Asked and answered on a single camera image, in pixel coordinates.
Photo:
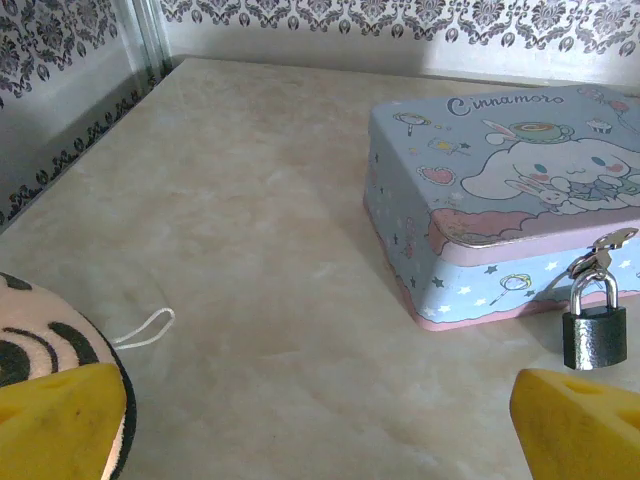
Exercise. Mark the aluminium frame post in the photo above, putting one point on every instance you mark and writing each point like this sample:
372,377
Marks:
150,35

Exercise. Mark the plush doll with pink shirt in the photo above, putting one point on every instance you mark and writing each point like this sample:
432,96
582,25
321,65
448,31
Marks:
30,320

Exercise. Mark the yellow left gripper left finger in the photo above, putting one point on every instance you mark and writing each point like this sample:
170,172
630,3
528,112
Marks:
55,430

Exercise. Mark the dark grey padlock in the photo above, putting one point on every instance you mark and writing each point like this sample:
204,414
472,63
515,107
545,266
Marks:
595,340

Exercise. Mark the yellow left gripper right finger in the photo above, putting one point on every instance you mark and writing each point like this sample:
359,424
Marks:
580,435

